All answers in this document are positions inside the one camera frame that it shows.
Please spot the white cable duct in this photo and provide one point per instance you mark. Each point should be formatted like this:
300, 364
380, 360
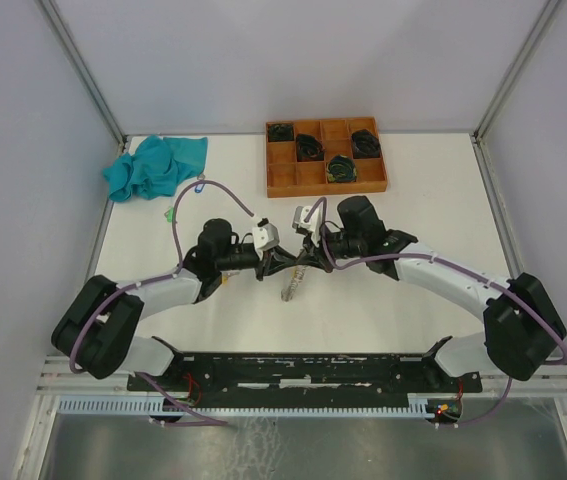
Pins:
156, 405

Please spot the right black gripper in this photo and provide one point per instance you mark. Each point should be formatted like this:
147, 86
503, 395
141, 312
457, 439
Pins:
313, 256

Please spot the right aluminium frame post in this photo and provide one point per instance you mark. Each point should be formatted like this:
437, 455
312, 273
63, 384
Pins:
515, 70

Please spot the key with blue tag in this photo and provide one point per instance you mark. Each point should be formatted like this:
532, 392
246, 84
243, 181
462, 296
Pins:
200, 183

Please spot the aluminium frame post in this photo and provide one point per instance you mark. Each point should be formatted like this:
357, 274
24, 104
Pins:
515, 70
59, 26

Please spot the left aluminium frame post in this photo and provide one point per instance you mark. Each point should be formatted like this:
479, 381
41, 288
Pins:
59, 26

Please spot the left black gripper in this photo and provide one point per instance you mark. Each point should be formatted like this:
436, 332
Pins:
274, 261

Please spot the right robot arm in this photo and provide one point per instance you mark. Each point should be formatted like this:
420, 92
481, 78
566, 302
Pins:
521, 328

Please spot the rolled dark fabric right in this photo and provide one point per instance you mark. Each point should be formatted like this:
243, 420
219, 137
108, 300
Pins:
365, 144

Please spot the key with green tag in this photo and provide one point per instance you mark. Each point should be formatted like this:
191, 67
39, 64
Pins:
169, 215

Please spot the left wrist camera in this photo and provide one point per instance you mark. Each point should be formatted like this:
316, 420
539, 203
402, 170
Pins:
265, 237

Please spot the rolled dark fabric far left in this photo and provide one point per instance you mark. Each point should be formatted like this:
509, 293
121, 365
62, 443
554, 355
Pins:
280, 132

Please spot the wooden compartment tray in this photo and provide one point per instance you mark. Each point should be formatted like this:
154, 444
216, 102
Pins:
287, 178

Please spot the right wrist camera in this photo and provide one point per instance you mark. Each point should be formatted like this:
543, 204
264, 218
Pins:
307, 220

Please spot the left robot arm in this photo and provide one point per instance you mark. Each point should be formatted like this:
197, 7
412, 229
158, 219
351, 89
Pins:
98, 331

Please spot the metal keyring organizer yellow handle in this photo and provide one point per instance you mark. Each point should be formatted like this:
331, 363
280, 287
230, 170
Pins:
292, 284

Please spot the teal cloth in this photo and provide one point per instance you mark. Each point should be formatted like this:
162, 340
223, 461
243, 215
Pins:
156, 168

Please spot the key with solid yellow tag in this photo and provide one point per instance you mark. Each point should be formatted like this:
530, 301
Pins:
226, 276

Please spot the rolled dark fabric red pattern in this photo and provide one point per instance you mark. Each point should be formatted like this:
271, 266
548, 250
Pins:
308, 148

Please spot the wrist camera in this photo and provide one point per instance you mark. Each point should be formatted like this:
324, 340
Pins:
307, 220
265, 237

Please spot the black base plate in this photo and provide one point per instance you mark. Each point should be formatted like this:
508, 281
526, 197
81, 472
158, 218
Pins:
283, 380

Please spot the rolled dark fabric green pattern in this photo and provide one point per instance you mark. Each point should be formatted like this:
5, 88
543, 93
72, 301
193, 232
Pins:
341, 169

